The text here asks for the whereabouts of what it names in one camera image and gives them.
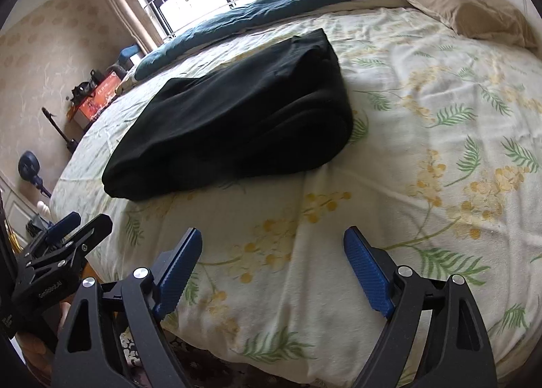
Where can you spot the floral bed quilt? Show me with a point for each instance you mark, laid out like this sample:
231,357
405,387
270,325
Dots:
443,171

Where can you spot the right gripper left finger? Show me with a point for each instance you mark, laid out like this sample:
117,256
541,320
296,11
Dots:
89,352

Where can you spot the black studded pants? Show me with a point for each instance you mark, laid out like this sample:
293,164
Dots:
281,111

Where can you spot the black stick vacuum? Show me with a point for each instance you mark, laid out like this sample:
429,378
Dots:
71,143

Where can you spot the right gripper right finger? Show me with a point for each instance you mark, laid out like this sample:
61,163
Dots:
457,351

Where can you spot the black bag on box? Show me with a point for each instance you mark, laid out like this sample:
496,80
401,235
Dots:
86,88

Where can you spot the beige pillow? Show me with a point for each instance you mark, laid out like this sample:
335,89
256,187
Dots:
491,20

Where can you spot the red cardboard box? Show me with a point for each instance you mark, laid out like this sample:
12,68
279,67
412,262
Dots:
92,106

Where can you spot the blue storage box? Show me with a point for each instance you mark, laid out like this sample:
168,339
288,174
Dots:
130,56

